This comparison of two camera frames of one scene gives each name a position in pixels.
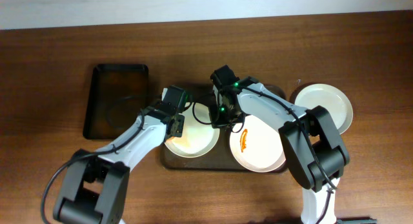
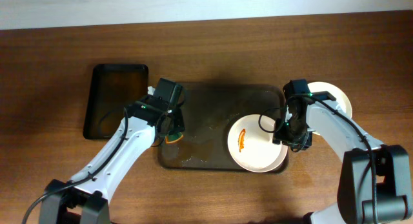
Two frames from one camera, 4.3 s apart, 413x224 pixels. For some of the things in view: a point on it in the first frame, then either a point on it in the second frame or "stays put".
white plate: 199,137 -> 341,100
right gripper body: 224,117 -> 291,139
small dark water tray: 118,93 stays put
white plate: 257,146 stays put
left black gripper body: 177,127 stays put
